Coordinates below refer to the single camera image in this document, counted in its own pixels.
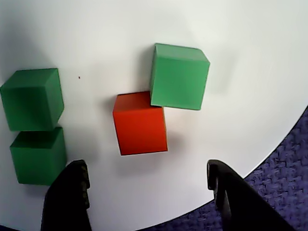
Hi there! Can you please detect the red cube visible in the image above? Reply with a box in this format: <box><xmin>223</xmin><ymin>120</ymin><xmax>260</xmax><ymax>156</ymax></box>
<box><xmin>112</xmin><ymin>91</ymin><xmax>168</xmax><ymax>156</ymax></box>

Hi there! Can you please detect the green cube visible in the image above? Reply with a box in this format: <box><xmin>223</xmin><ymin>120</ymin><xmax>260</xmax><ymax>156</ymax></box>
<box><xmin>0</xmin><ymin>68</ymin><xmax>65</xmax><ymax>132</ymax></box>
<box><xmin>149</xmin><ymin>42</ymin><xmax>211</xmax><ymax>111</ymax></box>
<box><xmin>9</xmin><ymin>127</ymin><xmax>67</xmax><ymax>186</ymax></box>

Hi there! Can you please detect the white round plate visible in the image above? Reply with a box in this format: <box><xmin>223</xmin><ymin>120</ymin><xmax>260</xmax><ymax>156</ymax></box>
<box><xmin>0</xmin><ymin>0</ymin><xmax>308</xmax><ymax>231</ymax></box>

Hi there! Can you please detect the blue woven tablecloth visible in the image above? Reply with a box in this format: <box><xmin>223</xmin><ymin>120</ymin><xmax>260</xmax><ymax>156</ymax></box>
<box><xmin>134</xmin><ymin>104</ymin><xmax>308</xmax><ymax>231</ymax></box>

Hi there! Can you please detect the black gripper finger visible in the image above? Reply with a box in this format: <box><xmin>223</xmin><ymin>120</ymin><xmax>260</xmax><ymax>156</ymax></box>
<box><xmin>40</xmin><ymin>159</ymin><xmax>92</xmax><ymax>231</ymax></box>
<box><xmin>207</xmin><ymin>159</ymin><xmax>298</xmax><ymax>231</ymax></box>

